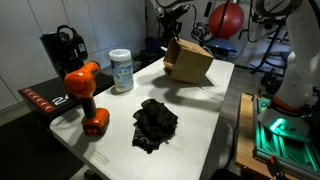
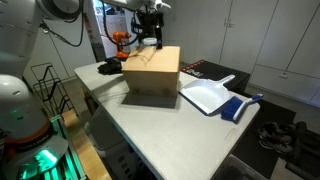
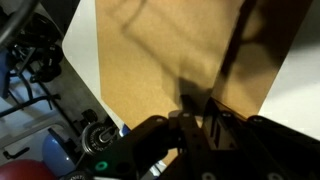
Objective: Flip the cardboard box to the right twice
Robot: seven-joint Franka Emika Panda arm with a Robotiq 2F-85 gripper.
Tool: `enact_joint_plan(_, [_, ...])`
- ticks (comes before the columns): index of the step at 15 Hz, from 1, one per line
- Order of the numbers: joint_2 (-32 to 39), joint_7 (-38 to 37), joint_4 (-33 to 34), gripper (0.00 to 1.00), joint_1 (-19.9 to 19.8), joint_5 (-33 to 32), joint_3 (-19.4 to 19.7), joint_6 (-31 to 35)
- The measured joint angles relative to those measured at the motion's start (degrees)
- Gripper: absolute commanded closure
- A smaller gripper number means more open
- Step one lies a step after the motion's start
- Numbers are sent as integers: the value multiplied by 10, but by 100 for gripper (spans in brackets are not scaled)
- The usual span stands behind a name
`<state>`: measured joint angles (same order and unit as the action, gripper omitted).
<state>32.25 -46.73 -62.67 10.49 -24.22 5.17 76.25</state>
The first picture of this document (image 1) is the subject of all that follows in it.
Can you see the white wall cabinets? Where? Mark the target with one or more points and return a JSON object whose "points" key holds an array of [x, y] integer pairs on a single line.
{"points": [[20, 36]]}

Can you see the black crumpled cloth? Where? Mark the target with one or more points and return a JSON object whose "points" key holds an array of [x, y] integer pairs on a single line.
{"points": [[155, 125]]}

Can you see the round silver spotlight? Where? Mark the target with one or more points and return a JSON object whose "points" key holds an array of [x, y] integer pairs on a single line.
{"points": [[199, 33]]}

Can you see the white wipes canister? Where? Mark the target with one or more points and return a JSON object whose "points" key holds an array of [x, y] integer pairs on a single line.
{"points": [[121, 71]]}

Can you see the red exercise ball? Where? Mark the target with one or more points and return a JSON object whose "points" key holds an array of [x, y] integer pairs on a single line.
{"points": [[230, 20]]}

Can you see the black treadmill with red marks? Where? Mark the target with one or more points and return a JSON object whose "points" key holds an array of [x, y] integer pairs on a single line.
{"points": [[50, 96]]}

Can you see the brown cardboard box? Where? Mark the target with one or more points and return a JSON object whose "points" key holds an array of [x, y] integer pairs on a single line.
{"points": [[188, 63]]}

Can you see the dark blue bin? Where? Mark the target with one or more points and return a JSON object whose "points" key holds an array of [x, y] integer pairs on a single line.
{"points": [[151, 45]]}

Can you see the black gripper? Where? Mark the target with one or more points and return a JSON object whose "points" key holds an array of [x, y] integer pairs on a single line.
{"points": [[172, 20]]}

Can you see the wooden base board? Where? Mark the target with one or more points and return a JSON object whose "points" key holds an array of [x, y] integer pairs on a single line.
{"points": [[245, 133]]}

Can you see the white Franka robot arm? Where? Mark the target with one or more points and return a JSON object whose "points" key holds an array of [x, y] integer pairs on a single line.
{"points": [[300, 66]]}

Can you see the blue padded bench seat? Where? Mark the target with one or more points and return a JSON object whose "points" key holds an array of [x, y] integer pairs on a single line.
{"points": [[220, 45]]}

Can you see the green-lit aluminium base frame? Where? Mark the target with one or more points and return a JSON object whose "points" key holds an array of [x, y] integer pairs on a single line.
{"points": [[286, 150]]}

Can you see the black exercise machine frame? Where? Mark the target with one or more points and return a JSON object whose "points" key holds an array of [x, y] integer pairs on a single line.
{"points": [[273, 43]]}

